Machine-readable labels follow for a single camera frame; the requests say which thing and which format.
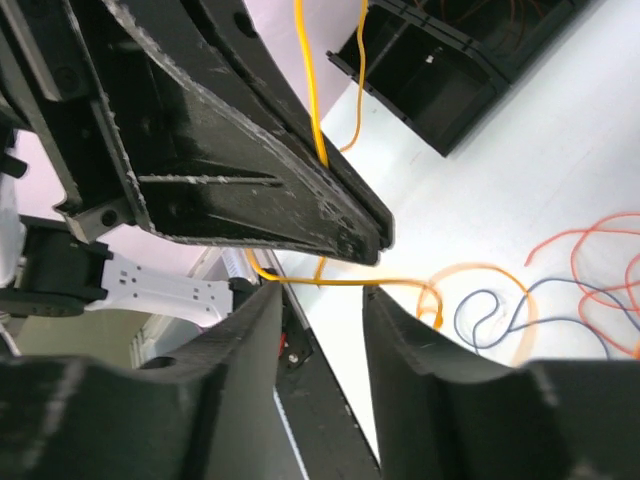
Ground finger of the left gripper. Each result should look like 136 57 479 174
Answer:
183 1 393 250
64 0 389 266

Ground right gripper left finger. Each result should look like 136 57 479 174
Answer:
1 283 304 479

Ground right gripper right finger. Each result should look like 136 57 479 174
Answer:
363 287 639 480

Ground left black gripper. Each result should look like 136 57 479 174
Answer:
1 1 150 242

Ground yellow thin cable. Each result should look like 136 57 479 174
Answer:
244 0 541 364

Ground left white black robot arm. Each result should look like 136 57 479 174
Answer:
1 1 393 327

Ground black compartment tray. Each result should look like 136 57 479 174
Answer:
327 0 587 156

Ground red thin cable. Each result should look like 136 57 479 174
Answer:
524 212 640 331

